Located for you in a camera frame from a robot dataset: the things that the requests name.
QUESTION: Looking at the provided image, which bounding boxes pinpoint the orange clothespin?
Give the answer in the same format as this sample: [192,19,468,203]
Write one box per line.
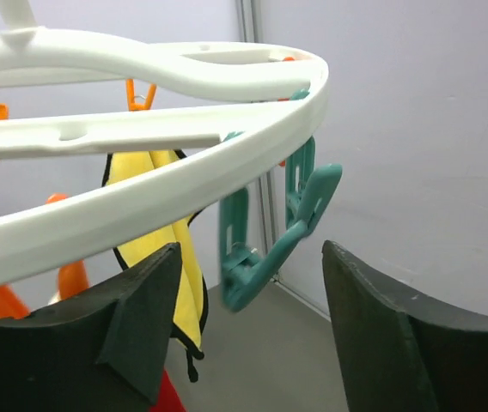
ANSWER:
[125,79,157,112]
[0,192,91,324]

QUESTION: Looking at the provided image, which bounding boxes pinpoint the red sock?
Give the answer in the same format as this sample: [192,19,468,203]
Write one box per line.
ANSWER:
[149,370,186,412]

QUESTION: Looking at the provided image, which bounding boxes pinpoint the teal clothespin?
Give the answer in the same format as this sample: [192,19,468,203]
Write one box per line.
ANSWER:
[284,88,317,233]
[217,162,344,313]

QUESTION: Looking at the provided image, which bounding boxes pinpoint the white round clip hanger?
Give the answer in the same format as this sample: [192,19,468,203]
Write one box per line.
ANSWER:
[0,1,329,284]

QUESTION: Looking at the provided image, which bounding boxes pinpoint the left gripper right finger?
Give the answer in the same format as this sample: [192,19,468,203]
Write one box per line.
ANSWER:
[322,240,488,411]

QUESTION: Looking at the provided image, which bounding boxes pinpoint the yellow cloth with black trim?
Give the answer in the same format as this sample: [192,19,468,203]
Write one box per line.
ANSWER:
[102,149,209,383]

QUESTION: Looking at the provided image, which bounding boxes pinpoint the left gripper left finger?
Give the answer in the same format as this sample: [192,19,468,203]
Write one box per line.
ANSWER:
[0,243,182,411]

